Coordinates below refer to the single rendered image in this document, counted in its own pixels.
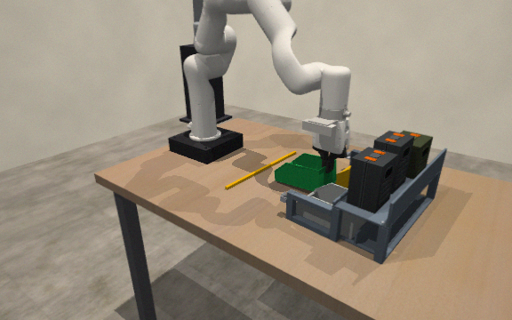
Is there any yellow open bin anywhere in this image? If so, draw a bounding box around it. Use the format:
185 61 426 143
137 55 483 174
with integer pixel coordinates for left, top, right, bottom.
336 166 350 188

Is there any yellow vertical bar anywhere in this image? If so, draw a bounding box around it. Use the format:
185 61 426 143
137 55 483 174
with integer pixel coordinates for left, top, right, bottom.
225 151 296 190

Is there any olive green tool case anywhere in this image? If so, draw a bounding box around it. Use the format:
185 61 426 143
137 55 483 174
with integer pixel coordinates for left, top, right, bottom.
401 131 433 179

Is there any green bin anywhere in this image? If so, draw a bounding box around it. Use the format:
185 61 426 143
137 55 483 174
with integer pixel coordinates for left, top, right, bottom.
275 153 337 191

